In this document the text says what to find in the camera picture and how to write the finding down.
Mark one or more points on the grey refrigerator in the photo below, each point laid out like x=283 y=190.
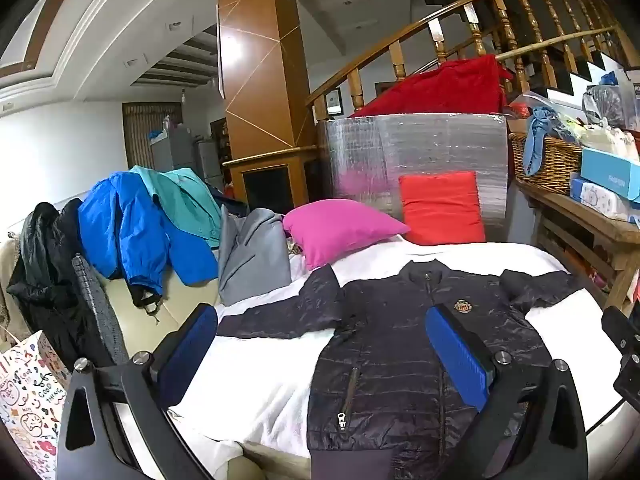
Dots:
x=173 y=149

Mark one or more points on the black quilted puffer jacket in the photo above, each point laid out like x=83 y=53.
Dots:
x=381 y=406

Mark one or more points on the black coat on chair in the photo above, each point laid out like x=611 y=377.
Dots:
x=47 y=289

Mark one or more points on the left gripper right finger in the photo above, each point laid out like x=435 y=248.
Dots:
x=528 y=422

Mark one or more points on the red pillow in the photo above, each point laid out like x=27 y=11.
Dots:
x=441 y=209

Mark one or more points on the patterned gift bag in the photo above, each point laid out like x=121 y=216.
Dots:
x=33 y=390

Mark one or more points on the clear plastic bag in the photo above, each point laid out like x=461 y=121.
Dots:
x=607 y=104

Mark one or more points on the blue cloth in basket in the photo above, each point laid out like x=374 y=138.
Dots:
x=544 y=122

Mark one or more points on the wooden stair railing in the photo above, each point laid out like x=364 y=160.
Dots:
x=517 y=28

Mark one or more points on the red blanket on panel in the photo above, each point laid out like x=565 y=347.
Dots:
x=471 y=86

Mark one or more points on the wicker basket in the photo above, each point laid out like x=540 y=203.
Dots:
x=560 y=161

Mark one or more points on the magenta pillow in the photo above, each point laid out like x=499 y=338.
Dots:
x=326 y=230

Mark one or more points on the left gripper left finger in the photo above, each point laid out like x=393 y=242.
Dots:
x=115 y=422

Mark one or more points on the teal jacket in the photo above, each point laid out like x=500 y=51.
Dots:
x=186 y=201

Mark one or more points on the grey checked garment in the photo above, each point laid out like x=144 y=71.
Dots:
x=106 y=319

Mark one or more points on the wooden side table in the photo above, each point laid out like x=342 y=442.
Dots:
x=602 y=251

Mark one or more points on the light blue cardboard box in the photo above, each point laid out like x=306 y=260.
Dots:
x=617 y=174

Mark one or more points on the blue jacket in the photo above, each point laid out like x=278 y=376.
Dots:
x=125 y=234

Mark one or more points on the silver foil insulation panel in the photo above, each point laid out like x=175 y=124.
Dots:
x=363 y=158

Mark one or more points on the white bed blanket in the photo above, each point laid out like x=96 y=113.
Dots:
x=257 y=389

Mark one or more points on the white blue tissue pack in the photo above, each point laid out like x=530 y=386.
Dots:
x=602 y=200

